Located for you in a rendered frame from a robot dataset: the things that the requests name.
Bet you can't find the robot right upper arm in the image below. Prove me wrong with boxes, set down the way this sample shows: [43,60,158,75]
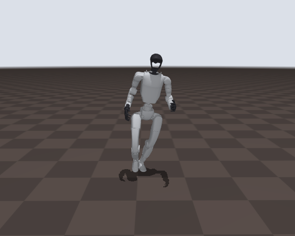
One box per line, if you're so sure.
[130,72,144,95]

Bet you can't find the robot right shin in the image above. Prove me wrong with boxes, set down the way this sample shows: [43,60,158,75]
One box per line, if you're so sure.
[131,149,139,161]

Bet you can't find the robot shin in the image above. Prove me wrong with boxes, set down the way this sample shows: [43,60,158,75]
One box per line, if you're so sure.
[140,145,153,163]
[131,149,139,161]

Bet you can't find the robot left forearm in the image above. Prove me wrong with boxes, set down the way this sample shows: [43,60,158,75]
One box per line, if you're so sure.
[167,97,173,110]

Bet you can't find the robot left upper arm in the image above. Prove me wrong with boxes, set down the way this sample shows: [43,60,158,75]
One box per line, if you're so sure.
[164,76,172,102]

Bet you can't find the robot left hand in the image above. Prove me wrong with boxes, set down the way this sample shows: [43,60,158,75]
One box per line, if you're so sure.
[170,100,176,112]

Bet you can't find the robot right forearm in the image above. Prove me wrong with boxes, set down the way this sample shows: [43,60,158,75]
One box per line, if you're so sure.
[125,88,134,107]

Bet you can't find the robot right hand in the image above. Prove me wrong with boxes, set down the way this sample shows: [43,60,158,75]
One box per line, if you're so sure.
[124,104,131,121]

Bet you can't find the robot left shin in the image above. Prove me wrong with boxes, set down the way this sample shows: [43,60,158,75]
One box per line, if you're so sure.
[140,145,153,163]

